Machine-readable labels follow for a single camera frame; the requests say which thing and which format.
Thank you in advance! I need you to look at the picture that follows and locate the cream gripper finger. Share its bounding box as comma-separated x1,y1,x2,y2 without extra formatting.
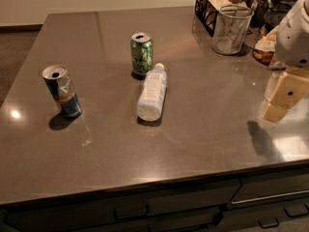
260,101,289,123

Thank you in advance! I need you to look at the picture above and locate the blue silver redbull can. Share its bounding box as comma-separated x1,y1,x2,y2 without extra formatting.
42,65,82,119

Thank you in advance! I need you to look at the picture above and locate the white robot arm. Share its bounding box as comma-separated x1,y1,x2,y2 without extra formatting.
260,0,309,123

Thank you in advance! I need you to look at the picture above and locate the green soda can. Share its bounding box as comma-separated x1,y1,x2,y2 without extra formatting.
130,32,153,76

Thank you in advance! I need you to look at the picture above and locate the snack plate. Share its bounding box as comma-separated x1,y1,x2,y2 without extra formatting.
252,27,278,65

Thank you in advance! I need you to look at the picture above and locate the white plastic bottle lying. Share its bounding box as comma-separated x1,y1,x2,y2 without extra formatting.
137,63,167,122

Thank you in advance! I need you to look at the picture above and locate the cabinet drawer with handle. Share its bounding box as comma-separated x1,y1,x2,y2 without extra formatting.
231,173,309,208

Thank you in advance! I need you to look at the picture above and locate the wire mesh cup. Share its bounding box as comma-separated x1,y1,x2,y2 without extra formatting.
211,4,253,55

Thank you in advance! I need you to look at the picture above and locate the black wire basket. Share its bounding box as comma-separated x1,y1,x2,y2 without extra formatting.
195,0,251,37

